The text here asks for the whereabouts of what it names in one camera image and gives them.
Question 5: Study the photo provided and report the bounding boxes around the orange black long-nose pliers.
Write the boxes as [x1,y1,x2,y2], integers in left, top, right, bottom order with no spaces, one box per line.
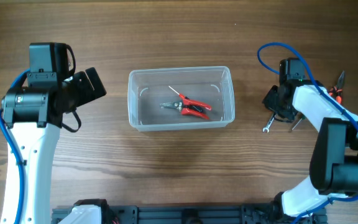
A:
[328,71,345,105]

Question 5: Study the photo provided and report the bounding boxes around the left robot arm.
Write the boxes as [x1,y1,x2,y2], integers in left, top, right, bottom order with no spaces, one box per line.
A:
[0,42,106,223]

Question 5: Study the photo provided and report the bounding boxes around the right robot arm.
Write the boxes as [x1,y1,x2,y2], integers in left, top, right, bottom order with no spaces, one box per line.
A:
[262,58,358,222]

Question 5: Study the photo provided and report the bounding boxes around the blue cable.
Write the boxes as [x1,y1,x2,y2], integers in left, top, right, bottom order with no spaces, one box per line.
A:
[0,68,31,224]
[257,42,358,224]

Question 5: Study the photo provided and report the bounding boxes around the clear plastic container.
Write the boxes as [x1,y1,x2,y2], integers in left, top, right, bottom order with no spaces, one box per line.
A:
[127,66,235,131]

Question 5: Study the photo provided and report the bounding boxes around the red handled snips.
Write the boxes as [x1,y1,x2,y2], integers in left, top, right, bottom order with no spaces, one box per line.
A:
[160,97,212,119]

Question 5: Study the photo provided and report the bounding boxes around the green handled screwdriver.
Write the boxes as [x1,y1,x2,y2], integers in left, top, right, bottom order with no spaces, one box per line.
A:
[289,114,306,133]

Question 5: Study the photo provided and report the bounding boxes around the left blue cable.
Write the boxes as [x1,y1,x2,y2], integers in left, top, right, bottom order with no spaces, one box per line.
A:
[0,68,31,224]

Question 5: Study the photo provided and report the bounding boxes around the silver combination wrench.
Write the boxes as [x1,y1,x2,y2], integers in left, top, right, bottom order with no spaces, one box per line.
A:
[262,113,276,133]

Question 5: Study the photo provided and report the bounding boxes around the right blue cable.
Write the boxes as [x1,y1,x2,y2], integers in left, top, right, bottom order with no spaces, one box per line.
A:
[257,42,358,224]

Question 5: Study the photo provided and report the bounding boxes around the red black screwdriver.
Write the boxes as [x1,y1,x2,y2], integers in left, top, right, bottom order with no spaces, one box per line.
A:
[169,86,203,113]

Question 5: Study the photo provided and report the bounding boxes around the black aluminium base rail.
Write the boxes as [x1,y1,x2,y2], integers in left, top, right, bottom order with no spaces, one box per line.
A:
[52,203,328,224]

